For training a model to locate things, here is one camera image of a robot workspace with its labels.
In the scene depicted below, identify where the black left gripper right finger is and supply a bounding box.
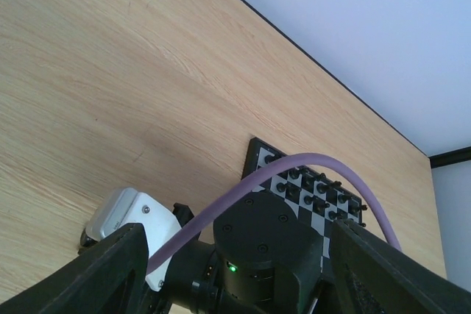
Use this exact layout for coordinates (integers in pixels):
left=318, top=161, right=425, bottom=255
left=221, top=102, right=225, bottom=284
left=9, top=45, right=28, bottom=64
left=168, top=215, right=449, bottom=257
left=330, top=220, right=470, bottom=313

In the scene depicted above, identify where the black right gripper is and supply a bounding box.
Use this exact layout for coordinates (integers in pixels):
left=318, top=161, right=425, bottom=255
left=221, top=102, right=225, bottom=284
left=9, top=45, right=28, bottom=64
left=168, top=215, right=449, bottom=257
left=162, top=192, right=323, bottom=313

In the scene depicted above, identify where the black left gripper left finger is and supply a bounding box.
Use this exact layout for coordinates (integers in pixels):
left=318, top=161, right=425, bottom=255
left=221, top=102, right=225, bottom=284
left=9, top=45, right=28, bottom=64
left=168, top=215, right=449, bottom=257
left=1, top=224, right=148, bottom=313

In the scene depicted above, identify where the black chess pawn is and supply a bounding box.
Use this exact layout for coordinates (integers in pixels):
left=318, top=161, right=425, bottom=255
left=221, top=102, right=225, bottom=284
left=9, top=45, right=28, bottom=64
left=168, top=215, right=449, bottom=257
left=276, top=183, right=288, bottom=197

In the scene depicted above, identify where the black chess piece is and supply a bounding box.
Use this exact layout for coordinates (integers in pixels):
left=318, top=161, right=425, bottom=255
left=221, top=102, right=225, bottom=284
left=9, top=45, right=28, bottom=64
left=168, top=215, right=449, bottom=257
left=288, top=168, right=301, bottom=180
left=287, top=185, right=301, bottom=199

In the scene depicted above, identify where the black chess rook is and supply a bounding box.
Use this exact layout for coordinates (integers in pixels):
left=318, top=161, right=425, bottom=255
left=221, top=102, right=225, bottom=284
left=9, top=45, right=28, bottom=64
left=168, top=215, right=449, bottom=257
left=264, top=155, right=277, bottom=165

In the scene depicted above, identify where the black chess piece on board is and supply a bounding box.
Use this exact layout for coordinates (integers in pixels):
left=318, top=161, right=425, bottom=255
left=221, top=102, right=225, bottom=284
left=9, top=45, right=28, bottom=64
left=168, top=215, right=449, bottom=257
left=287, top=185, right=301, bottom=199

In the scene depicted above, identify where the black board pawn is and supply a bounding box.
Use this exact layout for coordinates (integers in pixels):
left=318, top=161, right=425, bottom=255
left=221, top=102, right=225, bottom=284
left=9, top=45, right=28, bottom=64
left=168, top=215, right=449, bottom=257
left=328, top=210, right=347, bottom=220
left=338, top=193, right=352, bottom=204
left=313, top=199, right=330, bottom=217

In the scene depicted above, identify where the black chess king on board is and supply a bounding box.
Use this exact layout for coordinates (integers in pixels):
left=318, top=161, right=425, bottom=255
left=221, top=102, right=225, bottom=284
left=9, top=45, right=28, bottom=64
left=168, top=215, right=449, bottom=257
left=316, top=173, right=341, bottom=194

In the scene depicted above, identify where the black chess bishop on board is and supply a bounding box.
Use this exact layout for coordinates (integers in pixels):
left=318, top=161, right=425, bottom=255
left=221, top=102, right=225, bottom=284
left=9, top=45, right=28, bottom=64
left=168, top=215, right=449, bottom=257
left=302, top=173, right=316, bottom=185

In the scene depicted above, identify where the black and grey chessboard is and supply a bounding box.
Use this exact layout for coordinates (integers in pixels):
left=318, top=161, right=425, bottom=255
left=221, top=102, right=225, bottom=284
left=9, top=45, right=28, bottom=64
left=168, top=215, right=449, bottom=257
left=241, top=137, right=367, bottom=274

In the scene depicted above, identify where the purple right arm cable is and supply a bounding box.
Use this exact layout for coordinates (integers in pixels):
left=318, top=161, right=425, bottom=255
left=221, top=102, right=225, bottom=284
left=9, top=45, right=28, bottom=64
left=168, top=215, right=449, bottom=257
left=146, top=151, right=403, bottom=274

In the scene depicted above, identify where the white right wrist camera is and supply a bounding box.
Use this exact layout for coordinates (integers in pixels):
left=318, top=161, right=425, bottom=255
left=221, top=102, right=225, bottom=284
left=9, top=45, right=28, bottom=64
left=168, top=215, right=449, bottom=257
left=85, top=187, right=181, bottom=291

